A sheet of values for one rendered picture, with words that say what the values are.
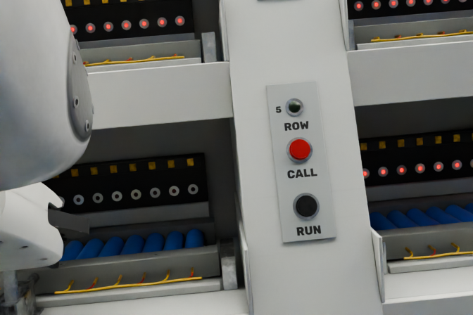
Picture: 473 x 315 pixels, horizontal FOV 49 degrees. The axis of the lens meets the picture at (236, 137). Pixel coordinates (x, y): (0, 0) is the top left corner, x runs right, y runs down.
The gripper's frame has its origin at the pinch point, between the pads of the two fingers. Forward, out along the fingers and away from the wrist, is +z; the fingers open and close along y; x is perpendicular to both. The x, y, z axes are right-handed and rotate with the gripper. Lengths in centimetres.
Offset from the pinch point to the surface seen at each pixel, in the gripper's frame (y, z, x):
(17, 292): 0.5, -2.5, -4.0
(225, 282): 16.2, 0.6, -4.2
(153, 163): 9.5, 9.1, 9.9
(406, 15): 39.5, 7.1, 24.7
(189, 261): 13.2, 2.4, -1.9
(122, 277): 7.4, 2.7, -2.7
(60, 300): 2.7, 0.7, -4.4
